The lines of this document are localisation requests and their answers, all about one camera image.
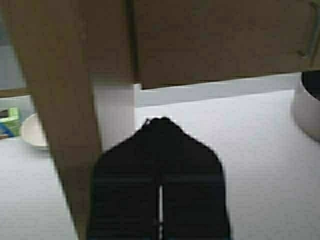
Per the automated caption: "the blue Ziploc bag box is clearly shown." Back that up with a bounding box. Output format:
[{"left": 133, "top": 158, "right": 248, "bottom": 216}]
[{"left": 0, "top": 107, "right": 21, "bottom": 140}]

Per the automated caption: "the upper right cabinet door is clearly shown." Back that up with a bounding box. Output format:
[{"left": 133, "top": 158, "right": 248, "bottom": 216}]
[{"left": 132, "top": 0, "right": 320, "bottom": 89}]

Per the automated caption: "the upper right door handle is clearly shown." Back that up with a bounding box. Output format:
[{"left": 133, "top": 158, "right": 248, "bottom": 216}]
[{"left": 297, "top": 0, "right": 320, "bottom": 60}]

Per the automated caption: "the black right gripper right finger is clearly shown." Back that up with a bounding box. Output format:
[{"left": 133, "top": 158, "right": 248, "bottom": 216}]
[{"left": 160, "top": 117, "right": 231, "bottom": 240}]

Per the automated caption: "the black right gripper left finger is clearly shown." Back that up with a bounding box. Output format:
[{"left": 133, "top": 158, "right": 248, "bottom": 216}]
[{"left": 86, "top": 119, "right": 158, "bottom": 240}]

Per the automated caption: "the white frying pan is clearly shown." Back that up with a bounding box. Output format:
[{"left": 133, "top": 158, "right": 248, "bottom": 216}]
[{"left": 20, "top": 113, "right": 49, "bottom": 150}]

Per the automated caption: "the white round container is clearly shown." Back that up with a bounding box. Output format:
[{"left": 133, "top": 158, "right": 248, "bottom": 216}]
[{"left": 291, "top": 70, "right": 320, "bottom": 142}]

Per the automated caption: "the wooden cabinet door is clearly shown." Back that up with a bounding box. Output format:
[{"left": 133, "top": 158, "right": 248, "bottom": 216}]
[{"left": 0, "top": 0, "right": 136, "bottom": 240}]

